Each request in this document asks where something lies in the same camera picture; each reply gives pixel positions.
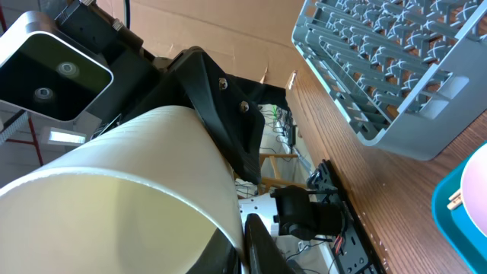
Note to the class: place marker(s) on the small pink plate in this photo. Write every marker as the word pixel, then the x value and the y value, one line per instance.
pixel 473 189

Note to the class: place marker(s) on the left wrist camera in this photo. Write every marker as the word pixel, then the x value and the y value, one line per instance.
pixel 48 73

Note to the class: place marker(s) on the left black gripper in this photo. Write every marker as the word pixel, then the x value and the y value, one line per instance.
pixel 142 82

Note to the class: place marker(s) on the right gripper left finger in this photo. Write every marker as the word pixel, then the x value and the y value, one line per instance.
pixel 218 257

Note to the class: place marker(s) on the grey plastic dish rack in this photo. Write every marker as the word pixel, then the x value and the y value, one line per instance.
pixel 408 76

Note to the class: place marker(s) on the teal serving tray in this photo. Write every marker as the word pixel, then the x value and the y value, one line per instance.
pixel 456 226

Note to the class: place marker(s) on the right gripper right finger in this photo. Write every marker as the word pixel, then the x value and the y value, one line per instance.
pixel 262 253

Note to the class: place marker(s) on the white cup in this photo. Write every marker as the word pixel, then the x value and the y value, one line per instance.
pixel 145 197

